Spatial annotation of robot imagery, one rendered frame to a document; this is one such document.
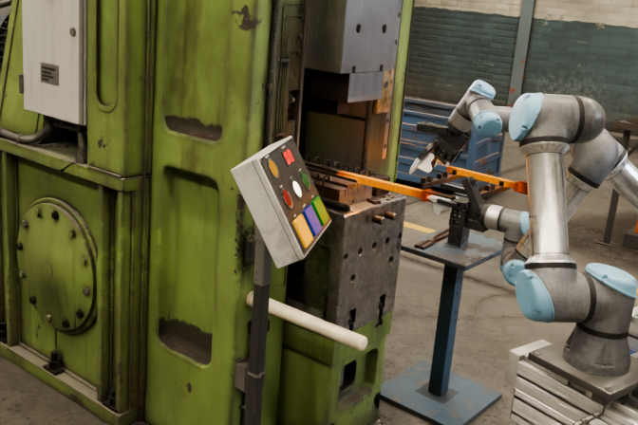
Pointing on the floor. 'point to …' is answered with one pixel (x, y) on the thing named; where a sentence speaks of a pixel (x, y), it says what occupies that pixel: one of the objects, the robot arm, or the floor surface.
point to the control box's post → (258, 332)
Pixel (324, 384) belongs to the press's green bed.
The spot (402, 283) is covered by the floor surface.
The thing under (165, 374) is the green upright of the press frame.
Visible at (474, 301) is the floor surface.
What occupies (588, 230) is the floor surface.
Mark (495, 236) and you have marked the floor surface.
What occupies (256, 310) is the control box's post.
